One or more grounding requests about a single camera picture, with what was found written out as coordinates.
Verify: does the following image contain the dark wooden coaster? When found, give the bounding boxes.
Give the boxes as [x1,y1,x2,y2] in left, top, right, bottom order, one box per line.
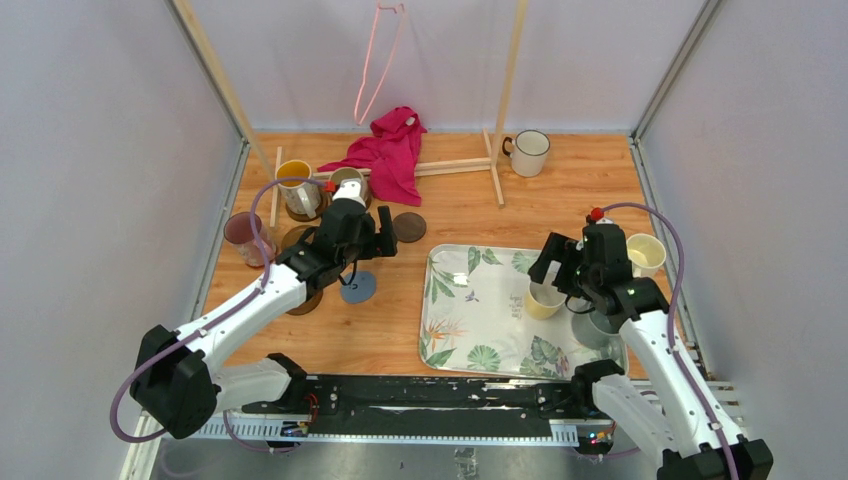
[393,212,427,243]

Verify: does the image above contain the cream white mug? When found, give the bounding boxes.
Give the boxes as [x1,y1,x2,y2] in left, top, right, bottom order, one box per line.
[626,233,667,278]

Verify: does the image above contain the blue coaster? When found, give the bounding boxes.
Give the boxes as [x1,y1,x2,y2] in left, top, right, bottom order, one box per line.
[340,271,377,304]

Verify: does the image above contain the pale yellow mug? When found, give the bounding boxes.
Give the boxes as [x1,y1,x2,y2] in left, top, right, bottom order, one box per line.
[524,282,567,320]

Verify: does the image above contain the glass mug yellow inside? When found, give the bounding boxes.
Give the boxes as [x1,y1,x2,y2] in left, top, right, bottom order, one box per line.
[276,160,322,220]

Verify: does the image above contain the beige ceramic mug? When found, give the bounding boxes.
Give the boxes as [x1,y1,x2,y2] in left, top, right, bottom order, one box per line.
[329,167,369,201]

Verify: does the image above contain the plain dark brown coaster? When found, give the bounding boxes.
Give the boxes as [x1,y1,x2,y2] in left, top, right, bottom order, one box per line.
[286,290,323,316]

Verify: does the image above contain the magenta cloth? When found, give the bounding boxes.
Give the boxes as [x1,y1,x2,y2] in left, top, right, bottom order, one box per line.
[318,106,427,207]

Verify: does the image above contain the white enamel mug black rim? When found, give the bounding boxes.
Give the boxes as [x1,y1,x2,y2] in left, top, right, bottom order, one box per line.
[501,129,551,178]

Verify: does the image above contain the pink ceramic mug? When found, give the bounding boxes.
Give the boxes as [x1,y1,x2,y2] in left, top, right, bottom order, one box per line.
[223,211,278,268]

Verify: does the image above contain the floral white serving tray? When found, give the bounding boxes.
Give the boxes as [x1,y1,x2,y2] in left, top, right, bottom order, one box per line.
[418,244,630,380]

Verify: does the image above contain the amber brown coaster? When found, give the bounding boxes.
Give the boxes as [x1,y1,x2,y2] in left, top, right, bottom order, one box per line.
[281,225,317,254]

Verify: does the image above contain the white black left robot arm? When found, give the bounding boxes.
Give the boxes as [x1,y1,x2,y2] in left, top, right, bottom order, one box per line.
[125,199,397,439]

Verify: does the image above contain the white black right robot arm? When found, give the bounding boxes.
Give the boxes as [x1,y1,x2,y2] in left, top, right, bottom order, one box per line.
[528,223,774,479]

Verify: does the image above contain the grey ceramic mug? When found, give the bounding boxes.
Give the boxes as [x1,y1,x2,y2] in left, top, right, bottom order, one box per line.
[571,311,622,350]

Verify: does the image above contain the wooden drying rack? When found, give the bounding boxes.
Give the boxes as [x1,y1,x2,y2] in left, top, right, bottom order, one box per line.
[171,1,528,207]

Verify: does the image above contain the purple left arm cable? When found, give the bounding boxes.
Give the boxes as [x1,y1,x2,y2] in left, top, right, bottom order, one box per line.
[109,177,333,456]

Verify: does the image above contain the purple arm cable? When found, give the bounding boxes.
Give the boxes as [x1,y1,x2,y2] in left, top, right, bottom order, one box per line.
[599,202,743,480]
[109,177,333,456]

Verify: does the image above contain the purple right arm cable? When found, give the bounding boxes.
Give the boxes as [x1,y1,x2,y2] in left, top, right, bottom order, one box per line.
[599,202,743,480]

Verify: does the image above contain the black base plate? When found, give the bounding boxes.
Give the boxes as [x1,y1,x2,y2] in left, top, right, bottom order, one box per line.
[239,375,613,440]

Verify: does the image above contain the pink wire hanger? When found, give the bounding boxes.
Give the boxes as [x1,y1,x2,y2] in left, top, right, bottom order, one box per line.
[352,1,408,126]

